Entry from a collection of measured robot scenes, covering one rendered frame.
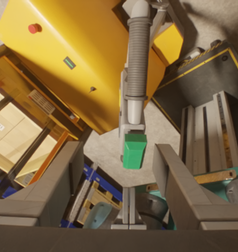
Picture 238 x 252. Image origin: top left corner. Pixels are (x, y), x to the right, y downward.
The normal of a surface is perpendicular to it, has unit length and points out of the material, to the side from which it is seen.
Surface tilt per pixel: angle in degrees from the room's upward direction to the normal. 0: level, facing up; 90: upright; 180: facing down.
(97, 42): 74
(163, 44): 22
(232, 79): 0
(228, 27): 0
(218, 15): 0
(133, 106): 27
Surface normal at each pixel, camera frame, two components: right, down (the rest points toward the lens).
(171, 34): 0.00, 0.51
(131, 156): -0.01, 0.71
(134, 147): 0.01, 0.00
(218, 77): -0.29, 0.68
